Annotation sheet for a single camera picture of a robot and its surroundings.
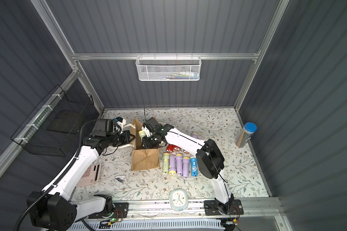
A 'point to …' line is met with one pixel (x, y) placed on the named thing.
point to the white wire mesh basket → (168, 68)
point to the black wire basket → (59, 125)
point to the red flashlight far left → (169, 148)
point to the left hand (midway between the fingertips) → (135, 137)
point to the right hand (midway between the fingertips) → (145, 145)
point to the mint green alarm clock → (179, 199)
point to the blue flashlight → (193, 160)
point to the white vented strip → (192, 225)
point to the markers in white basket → (184, 75)
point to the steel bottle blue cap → (246, 134)
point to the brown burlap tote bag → (142, 159)
